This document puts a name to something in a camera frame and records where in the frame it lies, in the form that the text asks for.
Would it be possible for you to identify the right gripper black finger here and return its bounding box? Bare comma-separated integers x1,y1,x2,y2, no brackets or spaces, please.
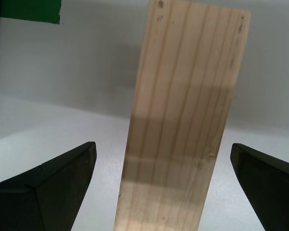
0,141,97,231
229,143,289,231

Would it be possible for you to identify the light wooden block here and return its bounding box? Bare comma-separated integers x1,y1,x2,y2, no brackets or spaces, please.
113,0,251,231

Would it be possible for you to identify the green tape piece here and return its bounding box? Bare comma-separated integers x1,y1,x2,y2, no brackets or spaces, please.
0,0,62,25

